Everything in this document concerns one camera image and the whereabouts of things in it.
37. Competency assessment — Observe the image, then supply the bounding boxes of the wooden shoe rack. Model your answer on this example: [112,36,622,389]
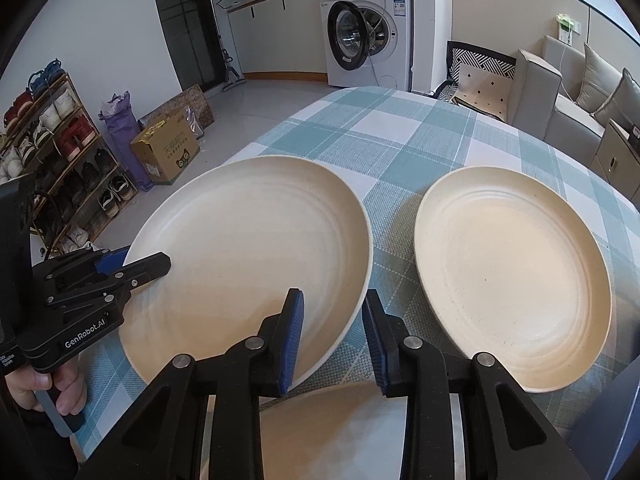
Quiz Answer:
[0,72,139,256]

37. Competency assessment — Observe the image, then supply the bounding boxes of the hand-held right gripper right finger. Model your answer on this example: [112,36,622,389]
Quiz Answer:
[362,289,591,480]

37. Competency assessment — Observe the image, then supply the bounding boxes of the white diamond print cushion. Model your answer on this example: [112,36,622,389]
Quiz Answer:
[452,62,513,121]

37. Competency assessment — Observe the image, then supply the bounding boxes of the grey bedside cabinet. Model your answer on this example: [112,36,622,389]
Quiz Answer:
[587,119,640,188]

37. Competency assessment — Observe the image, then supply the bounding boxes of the white washing machine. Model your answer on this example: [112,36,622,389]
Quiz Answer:
[319,0,415,92]

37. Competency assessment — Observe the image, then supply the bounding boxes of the purple bag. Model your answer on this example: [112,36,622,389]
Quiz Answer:
[98,91,155,193]

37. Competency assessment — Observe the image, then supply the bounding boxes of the grey sofa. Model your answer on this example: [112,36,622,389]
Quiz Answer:
[510,35,640,151]

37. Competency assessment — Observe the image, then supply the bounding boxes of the black glass door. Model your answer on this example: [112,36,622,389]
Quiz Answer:
[149,0,226,93]

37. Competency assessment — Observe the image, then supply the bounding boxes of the floor mop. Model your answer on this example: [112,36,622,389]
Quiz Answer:
[220,47,246,92]

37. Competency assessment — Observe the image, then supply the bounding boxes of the white kitchen counter cabinet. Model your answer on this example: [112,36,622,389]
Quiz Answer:
[225,0,331,79]

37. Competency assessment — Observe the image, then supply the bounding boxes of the wall socket with green plug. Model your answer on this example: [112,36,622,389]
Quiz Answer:
[555,12,581,43]

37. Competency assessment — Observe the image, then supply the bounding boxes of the cream round plate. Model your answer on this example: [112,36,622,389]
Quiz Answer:
[414,166,613,393]
[116,155,372,393]
[257,379,463,480]

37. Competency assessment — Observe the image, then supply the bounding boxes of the black patterned chair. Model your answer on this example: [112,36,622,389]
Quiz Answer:
[432,40,517,123]

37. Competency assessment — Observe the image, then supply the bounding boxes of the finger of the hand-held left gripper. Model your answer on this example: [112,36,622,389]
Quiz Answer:
[46,252,172,312]
[36,248,130,287]

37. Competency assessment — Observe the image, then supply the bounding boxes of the brown patterned flat cardboard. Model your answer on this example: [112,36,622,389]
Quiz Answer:
[137,85,216,141]

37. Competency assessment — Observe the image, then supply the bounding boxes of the grey cushion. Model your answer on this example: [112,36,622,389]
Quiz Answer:
[575,42,626,113]
[592,67,640,131]

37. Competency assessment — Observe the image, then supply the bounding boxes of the person's left hand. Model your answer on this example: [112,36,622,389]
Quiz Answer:
[7,366,88,418]

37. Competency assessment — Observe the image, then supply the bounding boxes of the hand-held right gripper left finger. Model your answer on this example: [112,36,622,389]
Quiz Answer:
[75,287,306,480]

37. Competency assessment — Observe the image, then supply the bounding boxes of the shoe rack with shoes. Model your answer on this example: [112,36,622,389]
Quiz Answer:
[0,60,136,255]

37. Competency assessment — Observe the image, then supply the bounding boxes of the yellow printed cardboard box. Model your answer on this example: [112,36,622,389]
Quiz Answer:
[130,110,201,186]

